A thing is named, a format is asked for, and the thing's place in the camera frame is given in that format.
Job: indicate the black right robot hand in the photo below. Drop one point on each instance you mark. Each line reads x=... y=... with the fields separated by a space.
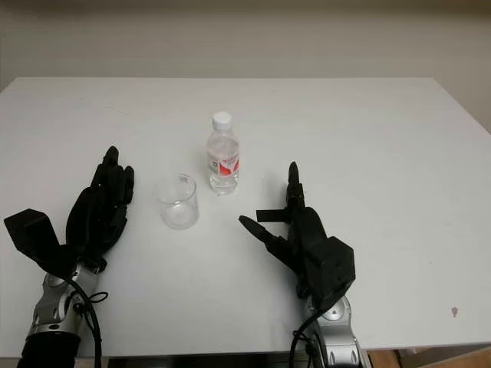
x=308 y=230

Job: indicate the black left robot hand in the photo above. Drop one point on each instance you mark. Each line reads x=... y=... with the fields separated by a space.
x=96 y=218

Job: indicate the clear plastic water bottle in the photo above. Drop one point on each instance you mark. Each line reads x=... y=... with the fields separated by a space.
x=223 y=161

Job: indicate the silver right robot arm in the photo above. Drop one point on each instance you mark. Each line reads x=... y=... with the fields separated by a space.
x=341 y=329

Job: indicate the clear glass cup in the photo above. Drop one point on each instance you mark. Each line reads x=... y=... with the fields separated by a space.
x=177 y=207

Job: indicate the black tape strip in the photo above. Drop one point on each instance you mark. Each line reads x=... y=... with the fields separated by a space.
x=270 y=215

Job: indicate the dark robot torso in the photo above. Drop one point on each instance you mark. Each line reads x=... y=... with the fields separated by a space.
x=207 y=362

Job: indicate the brown wooden furniture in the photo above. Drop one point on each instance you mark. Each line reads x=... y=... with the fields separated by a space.
x=429 y=358

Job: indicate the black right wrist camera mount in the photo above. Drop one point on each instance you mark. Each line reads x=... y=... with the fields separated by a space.
x=333 y=268

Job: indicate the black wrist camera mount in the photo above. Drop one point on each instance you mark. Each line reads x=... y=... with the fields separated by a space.
x=34 y=237
x=333 y=268

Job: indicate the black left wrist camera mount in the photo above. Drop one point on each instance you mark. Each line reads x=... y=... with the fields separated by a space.
x=34 y=237

